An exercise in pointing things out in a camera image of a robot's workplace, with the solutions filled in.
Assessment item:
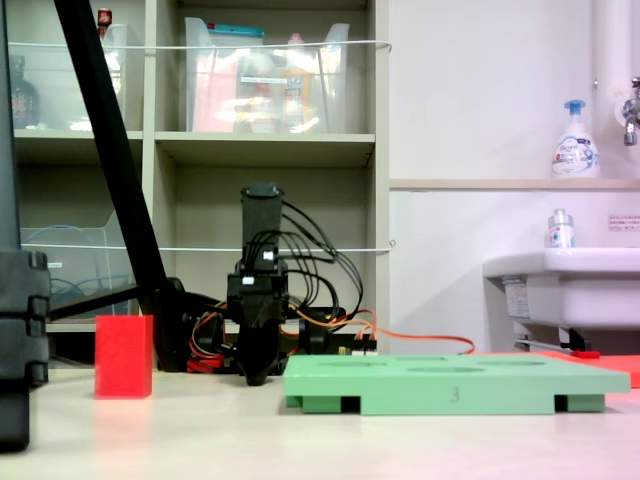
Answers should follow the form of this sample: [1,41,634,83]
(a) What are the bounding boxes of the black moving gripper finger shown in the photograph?
[238,329,280,387]

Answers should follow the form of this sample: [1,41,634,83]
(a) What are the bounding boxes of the red square block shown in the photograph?
[94,314,155,400]

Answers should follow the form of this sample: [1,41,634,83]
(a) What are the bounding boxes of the beige shelf unit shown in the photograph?
[0,0,392,354]

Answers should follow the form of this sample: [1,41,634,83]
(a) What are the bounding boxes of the green shape sorter board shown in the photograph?
[282,353,632,417]

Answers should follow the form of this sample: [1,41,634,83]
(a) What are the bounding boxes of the large clear storage bin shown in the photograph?
[183,17,351,135]

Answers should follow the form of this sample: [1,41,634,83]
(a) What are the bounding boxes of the pink capped detergent bottle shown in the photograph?
[280,32,316,130]

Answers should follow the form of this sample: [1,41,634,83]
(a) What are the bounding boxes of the black notched tripod leg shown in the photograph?
[0,0,51,454]

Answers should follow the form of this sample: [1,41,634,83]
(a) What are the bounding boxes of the blue topped package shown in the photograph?
[206,22,266,47]

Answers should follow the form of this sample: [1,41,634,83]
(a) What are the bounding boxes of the small clear sanitizer bottle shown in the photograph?
[547,208,576,250]

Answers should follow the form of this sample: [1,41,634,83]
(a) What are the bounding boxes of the white sink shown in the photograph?
[482,247,640,351]

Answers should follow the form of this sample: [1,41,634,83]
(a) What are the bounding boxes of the dark glass bottle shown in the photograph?
[8,54,41,130]

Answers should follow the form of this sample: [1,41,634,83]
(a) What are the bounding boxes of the bottle with red cap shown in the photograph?
[97,7,124,96]

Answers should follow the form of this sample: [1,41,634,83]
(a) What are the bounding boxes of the white soap pump bottle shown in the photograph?
[551,98,601,180]

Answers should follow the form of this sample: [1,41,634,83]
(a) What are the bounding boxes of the metal faucet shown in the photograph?
[619,76,640,147]

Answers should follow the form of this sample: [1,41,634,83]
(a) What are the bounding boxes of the red and orange wires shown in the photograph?
[188,307,236,374]

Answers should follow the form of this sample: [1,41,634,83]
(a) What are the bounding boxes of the black arm wire bundle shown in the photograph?
[244,230,339,326]

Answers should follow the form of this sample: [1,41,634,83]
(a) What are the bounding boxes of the white wire shelf rail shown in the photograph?
[19,239,397,254]
[7,40,392,54]

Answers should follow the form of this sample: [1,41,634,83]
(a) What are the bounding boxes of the black gripper wire bundle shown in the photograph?
[279,199,365,326]

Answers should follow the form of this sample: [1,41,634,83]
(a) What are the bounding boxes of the long orange and black wire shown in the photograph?
[287,304,476,356]

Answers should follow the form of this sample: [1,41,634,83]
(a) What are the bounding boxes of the pink wall label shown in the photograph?
[607,213,640,233]

